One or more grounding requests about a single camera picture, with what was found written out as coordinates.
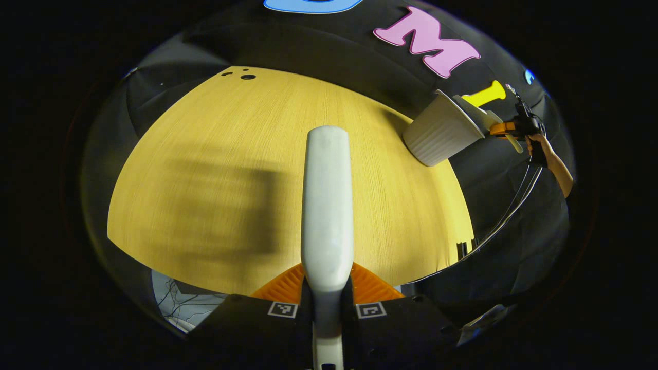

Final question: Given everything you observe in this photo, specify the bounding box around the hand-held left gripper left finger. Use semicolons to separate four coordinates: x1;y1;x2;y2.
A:
190;262;314;370

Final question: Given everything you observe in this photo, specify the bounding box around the small white broom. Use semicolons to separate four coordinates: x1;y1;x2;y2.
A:
301;126;355;370

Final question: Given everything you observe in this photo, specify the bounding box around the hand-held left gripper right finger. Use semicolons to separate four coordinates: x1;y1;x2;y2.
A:
342;262;461;370

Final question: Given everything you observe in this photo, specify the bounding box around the wooden desktop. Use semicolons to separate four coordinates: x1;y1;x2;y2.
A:
107;66;474;296

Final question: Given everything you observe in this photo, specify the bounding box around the black backdrop cloth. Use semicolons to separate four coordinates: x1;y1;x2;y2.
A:
82;0;576;329

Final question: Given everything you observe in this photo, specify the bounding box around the thin black cable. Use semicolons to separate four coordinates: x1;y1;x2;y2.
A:
411;164;543;286

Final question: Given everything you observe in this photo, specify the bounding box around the white dustpan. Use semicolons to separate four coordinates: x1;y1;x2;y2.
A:
452;94;525;155

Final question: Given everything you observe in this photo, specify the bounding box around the white ribbed garbage bin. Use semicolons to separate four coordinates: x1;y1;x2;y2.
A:
403;89;486;168

